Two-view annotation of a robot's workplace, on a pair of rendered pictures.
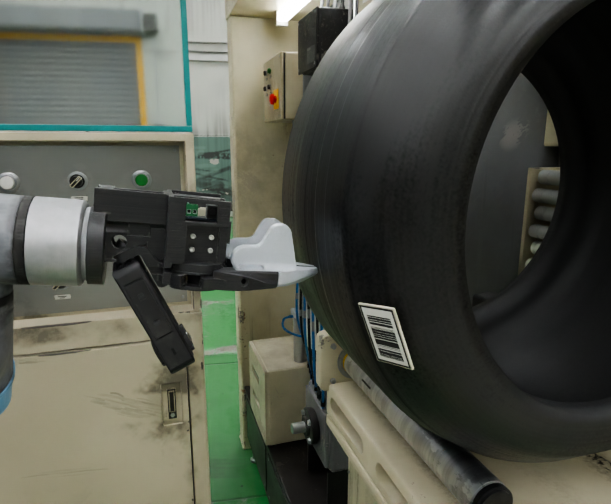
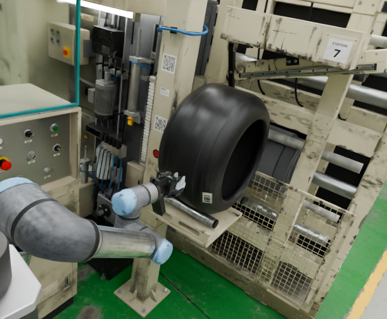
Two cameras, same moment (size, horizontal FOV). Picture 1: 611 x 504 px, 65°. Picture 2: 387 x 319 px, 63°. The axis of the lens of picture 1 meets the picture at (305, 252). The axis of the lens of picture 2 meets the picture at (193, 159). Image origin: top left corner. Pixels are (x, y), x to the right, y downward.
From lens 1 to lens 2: 0.96 m
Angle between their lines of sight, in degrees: 42
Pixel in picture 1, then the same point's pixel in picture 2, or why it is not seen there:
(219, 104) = not seen: outside the picture
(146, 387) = not seen: hidden behind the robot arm
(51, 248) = (154, 198)
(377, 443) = (178, 216)
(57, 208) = (152, 188)
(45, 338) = not seen: hidden behind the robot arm
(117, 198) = (161, 181)
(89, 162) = (33, 124)
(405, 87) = (218, 151)
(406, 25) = (217, 137)
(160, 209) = (166, 181)
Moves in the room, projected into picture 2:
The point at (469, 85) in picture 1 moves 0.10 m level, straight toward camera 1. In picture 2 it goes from (228, 150) to (240, 163)
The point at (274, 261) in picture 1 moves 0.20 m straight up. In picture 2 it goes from (181, 185) to (190, 137)
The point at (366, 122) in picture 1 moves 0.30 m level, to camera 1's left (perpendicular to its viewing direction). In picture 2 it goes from (209, 157) to (139, 171)
